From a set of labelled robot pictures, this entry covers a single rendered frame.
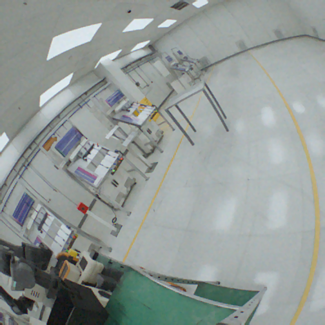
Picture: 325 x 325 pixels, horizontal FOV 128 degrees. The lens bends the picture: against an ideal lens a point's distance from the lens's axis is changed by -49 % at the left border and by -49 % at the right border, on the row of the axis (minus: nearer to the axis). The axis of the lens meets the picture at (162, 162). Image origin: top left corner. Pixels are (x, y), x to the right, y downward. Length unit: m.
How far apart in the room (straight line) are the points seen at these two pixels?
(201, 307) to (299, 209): 1.20
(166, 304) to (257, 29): 8.89
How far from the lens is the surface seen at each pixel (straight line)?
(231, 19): 8.61
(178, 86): 6.28
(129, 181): 2.94
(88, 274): 1.21
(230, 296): 1.00
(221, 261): 1.41
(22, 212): 2.71
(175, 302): 0.44
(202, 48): 8.76
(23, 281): 0.42
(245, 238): 1.40
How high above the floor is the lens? 1.32
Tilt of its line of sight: 27 degrees down
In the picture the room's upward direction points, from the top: 44 degrees counter-clockwise
